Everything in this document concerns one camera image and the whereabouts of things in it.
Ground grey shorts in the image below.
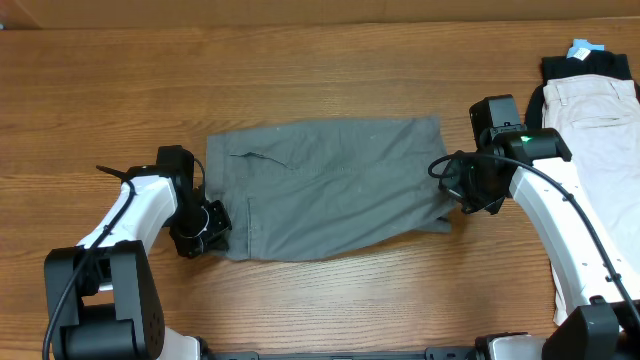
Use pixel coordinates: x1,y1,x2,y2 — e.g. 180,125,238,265
206,117,455,262

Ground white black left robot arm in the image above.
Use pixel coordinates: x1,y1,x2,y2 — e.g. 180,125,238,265
42,145,232,360

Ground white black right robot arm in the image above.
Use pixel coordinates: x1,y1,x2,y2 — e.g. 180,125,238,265
434,95,639,360

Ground beige folded shorts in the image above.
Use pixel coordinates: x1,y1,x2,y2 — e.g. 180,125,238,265
542,74,640,326

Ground light blue clothing tag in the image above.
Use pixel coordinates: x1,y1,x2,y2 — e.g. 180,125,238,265
566,39,606,61

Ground black folded garment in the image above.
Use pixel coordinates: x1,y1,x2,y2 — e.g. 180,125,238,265
525,50,633,129

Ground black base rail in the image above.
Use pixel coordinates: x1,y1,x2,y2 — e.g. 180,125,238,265
203,347,484,360

